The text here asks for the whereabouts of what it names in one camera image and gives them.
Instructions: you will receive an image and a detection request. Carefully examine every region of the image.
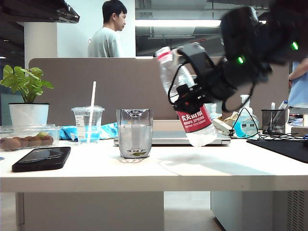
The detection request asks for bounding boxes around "beige flat box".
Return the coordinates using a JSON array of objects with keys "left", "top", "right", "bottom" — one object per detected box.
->
[{"left": 153, "top": 119, "right": 187, "bottom": 132}]

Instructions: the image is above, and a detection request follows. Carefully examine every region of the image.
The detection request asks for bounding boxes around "man in grey t-shirt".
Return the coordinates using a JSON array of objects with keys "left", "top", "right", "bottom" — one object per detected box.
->
[{"left": 87, "top": 0, "right": 128, "bottom": 58}]

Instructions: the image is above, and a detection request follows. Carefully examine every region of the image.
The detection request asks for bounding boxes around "brown desk divider panel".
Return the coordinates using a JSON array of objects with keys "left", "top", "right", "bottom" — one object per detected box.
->
[{"left": 28, "top": 57, "right": 289, "bottom": 126}]

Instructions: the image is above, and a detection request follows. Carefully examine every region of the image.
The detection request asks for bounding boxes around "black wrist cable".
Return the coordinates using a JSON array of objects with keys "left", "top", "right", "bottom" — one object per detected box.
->
[{"left": 221, "top": 81, "right": 256, "bottom": 113}]

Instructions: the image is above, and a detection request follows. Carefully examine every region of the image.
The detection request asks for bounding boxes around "white plant pot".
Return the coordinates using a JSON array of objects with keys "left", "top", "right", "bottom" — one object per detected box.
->
[{"left": 9, "top": 103, "right": 50, "bottom": 127}]

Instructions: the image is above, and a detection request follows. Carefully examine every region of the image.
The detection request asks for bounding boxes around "man in blue shirt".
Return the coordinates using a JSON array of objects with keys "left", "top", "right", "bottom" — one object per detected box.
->
[{"left": 288, "top": 57, "right": 308, "bottom": 109}]

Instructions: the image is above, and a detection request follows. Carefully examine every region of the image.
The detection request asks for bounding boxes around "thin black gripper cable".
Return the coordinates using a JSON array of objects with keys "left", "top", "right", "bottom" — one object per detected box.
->
[{"left": 167, "top": 64, "right": 184, "bottom": 104}]

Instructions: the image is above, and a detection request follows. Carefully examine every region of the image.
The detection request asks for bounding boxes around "gold snack wrapper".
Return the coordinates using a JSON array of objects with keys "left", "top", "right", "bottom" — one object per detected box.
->
[{"left": 222, "top": 112, "right": 241, "bottom": 123}]

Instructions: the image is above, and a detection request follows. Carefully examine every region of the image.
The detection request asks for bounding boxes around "blue hand sanitizer pump bottle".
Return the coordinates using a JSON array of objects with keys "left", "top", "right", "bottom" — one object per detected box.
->
[{"left": 232, "top": 94, "right": 260, "bottom": 139}]

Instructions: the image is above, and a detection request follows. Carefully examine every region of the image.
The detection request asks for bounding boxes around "long white ceiling light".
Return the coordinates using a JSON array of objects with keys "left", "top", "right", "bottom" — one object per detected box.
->
[{"left": 135, "top": 19, "right": 222, "bottom": 28}]

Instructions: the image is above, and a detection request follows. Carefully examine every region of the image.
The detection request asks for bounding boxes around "clear plastic lidded cup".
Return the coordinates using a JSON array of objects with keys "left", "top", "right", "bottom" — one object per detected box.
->
[{"left": 71, "top": 105, "right": 106, "bottom": 145}]

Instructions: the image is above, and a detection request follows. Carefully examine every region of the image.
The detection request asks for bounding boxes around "black mouse cable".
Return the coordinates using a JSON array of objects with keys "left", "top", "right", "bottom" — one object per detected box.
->
[{"left": 257, "top": 131, "right": 305, "bottom": 141}]

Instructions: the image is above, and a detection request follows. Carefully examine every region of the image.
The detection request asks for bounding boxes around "black mesh pen holder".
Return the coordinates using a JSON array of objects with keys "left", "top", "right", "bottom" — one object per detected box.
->
[{"left": 261, "top": 109, "right": 288, "bottom": 136}]

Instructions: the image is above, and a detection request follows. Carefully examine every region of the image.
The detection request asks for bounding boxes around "white desk support panel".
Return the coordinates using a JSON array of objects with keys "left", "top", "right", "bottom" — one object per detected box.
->
[{"left": 15, "top": 192, "right": 165, "bottom": 231}]

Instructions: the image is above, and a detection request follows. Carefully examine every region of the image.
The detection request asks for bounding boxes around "green leafy plant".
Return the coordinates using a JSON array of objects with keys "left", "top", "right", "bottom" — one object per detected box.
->
[{"left": 0, "top": 64, "right": 55, "bottom": 104}]

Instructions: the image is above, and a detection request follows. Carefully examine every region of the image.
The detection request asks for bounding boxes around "black mouse pad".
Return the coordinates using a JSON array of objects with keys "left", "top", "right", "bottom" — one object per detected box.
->
[{"left": 246, "top": 139, "right": 308, "bottom": 165}]

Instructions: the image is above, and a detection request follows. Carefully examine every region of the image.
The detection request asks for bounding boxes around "white drinking straw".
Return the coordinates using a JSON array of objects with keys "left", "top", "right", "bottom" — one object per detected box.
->
[{"left": 86, "top": 81, "right": 97, "bottom": 144}]

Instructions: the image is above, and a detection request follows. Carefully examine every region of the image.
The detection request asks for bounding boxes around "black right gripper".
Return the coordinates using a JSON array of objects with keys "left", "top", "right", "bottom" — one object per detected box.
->
[{"left": 173, "top": 44, "right": 241, "bottom": 112}]

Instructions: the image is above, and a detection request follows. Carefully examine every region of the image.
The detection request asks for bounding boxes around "white vented desk cabinet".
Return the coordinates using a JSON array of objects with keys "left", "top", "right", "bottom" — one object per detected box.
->
[{"left": 211, "top": 191, "right": 308, "bottom": 231}]

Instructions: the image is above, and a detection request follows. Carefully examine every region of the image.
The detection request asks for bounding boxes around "beige stapler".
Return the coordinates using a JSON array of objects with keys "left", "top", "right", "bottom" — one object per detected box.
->
[{"left": 213, "top": 119, "right": 235, "bottom": 138}]

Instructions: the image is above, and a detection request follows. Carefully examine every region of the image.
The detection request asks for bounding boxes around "silver laptop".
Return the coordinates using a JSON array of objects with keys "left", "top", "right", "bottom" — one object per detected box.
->
[{"left": 113, "top": 130, "right": 231, "bottom": 147}]

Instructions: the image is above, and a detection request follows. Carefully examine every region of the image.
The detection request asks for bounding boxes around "clear faceted glass mug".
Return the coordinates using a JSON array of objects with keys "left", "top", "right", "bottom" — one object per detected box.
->
[{"left": 115, "top": 108, "right": 154, "bottom": 163}]

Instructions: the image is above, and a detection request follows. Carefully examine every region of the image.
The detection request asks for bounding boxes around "clear plastic fruit container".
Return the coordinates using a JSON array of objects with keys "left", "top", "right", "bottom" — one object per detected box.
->
[{"left": 0, "top": 124, "right": 62, "bottom": 152}]

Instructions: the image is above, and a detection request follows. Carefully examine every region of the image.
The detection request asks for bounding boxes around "black charging cable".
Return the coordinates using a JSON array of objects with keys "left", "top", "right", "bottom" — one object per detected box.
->
[{"left": 228, "top": 107, "right": 260, "bottom": 140}]

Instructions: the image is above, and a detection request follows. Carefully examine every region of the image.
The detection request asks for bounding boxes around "blue snack bag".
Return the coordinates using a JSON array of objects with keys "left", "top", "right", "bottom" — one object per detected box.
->
[{"left": 59, "top": 122, "right": 118, "bottom": 141}]

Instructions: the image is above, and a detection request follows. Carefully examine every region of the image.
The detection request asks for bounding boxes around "brown kiwi fruit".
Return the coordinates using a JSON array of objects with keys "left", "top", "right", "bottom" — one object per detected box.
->
[
  {"left": 29, "top": 136, "right": 43, "bottom": 147},
  {"left": 0, "top": 137, "right": 22, "bottom": 152},
  {"left": 41, "top": 135, "right": 54, "bottom": 146},
  {"left": 18, "top": 137, "right": 31, "bottom": 148}
]

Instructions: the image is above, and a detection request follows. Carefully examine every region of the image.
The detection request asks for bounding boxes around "black smartphone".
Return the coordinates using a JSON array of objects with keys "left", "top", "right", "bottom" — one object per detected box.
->
[{"left": 11, "top": 146, "right": 72, "bottom": 173}]

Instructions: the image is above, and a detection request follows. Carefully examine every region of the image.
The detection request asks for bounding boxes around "clear red-label water bottle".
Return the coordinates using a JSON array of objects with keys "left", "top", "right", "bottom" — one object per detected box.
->
[{"left": 154, "top": 46, "right": 218, "bottom": 147}]

